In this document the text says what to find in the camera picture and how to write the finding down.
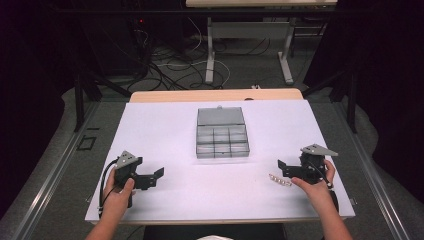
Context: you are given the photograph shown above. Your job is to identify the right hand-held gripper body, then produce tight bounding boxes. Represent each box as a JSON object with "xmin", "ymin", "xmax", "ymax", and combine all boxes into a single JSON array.
[{"xmin": 299, "ymin": 143, "xmax": 339, "ymax": 185}]

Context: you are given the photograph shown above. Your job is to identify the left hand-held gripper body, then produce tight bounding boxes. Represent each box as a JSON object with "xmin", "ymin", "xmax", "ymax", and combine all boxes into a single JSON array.
[{"xmin": 114, "ymin": 150, "xmax": 144, "ymax": 208}]

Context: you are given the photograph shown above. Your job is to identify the small white beaded strip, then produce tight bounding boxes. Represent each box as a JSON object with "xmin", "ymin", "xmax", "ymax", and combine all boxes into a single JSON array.
[{"xmin": 268, "ymin": 173, "xmax": 293, "ymax": 188}]

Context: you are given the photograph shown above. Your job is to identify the clear plastic compartment box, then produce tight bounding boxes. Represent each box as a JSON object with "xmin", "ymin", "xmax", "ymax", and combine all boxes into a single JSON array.
[{"xmin": 195, "ymin": 105, "xmax": 251, "ymax": 160}]

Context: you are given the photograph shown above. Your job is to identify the person's right hand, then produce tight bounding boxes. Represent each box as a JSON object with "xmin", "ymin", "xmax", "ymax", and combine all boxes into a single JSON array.
[{"xmin": 290, "ymin": 159, "xmax": 336, "ymax": 205}]

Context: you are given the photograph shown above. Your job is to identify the person's left hand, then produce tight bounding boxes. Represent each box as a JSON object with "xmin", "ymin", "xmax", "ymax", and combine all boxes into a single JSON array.
[{"xmin": 102, "ymin": 167, "xmax": 137, "ymax": 218}]

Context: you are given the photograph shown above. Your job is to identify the white table mat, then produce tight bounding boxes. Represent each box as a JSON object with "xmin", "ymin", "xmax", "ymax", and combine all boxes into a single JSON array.
[{"xmin": 84, "ymin": 98, "xmax": 356, "ymax": 224}]

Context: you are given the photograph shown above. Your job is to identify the black metal stand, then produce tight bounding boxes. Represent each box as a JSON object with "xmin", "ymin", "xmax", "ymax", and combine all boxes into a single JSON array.
[
  {"xmin": 301, "ymin": 68, "xmax": 359, "ymax": 125},
  {"xmin": 73, "ymin": 66, "xmax": 133, "ymax": 133}
]

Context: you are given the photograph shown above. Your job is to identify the person's dark lap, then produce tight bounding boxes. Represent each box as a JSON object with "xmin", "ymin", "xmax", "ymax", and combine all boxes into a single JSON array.
[{"xmin": 142, "ymin": 223, "xmax": 288, "ymax": 240}]

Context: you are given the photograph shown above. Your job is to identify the light wooden table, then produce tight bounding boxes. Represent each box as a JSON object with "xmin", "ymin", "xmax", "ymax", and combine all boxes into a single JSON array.
[{"xmin": 129, "ymin": 87, "xmax": 305, "ymax": 104}]

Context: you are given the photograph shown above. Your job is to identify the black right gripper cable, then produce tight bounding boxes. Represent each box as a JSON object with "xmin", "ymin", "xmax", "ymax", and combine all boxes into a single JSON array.
[{"xmin": 307, "ymin": 161, "xmax": 340, "ymax": 213}]

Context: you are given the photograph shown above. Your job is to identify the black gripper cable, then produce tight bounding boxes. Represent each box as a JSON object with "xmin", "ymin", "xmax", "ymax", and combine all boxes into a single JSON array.
[
  {"xmin": 307, "ymin": 161, "xmax": 340, "ymax": 213},
  {"xmin": 98, "ymin": 158, "xmax": 120, "ymax": 214}
]

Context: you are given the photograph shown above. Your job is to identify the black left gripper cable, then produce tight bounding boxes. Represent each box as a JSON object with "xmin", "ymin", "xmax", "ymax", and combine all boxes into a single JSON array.
[{"xmin": 98, "ymin": 158, "xmax": 120, "ymax": 214}]

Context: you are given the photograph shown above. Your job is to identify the aluminium floor rail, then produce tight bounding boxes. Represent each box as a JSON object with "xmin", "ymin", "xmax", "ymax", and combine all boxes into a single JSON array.
[
  {"xmin": 9, "ymin": 101, "xmax": 101, "ymax": 240},
  {"xmin": 333, "ymin": 101, "xmax": 413, "ymax": 240}
]

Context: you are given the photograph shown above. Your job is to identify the bundle of floor cables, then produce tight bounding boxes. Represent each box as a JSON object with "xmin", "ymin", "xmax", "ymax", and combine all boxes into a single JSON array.
[{"xmin": 133, "ymin": 16, "xmax": 278, "ymax": 92}]

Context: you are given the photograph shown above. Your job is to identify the white metal desk frame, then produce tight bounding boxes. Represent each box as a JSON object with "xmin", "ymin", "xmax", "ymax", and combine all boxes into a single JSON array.
[{"xmin": 185, "ymin": 0, "xmax": 338, "ymax": 86}]

